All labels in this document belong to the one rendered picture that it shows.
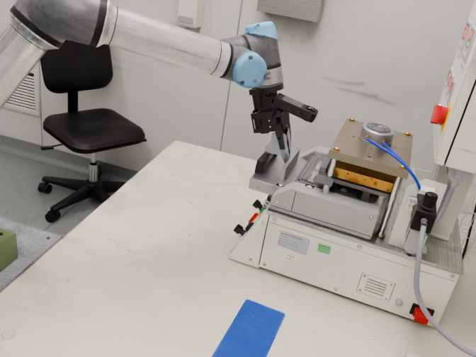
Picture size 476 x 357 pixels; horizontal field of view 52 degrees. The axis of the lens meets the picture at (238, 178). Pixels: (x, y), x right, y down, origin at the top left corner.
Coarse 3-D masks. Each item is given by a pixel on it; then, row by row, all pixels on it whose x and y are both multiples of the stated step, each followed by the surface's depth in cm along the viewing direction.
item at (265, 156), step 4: (264, 152) 129; (264, 156) 127; (268, 156) 128; (272, 156) 132; (260, 160) 124; (264, 160) 125; (268, 160) 129; (256, 164) 125; (260, 164) 124; (264, 164) 125; (256, 168) 125; (260, 168) 125; (256, 172) 126; (260, 172) 125
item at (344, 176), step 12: (336, 168) 115; (348, 168) 115; (360, 168) 116; (336, 180) 116; (348, 180) 115; (360, 180) 114; (372, 180) 113; (384, 180) 112; (372, 192) 114; (384, 192) 113
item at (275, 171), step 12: (276, 156) 138; (264, 168) 130; (276, 168) 131; (288, 168) 126; (300, 168) 133; (252, 180) 123; (264, 180) 123; (276, 180) 124; (288, 180) 125; (264, 192) 123
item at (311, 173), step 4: (316, 156) 134; (320, 156) 134; (324, 156) 134; (312, 160) 130; (316, 160) 131; (320, 160) 131; (312, 164) 128; (316, 164) 128; (320, 164) 129; (308, 168) 125; (312, 168) 126; (316, 168) 126; (308, 172) 123; (312, 172) 123; (316, 172) 124; (304, 176) 120; (308, 176) 121; (312, 176) 121; (316, 176) 122; (312, 180) 119
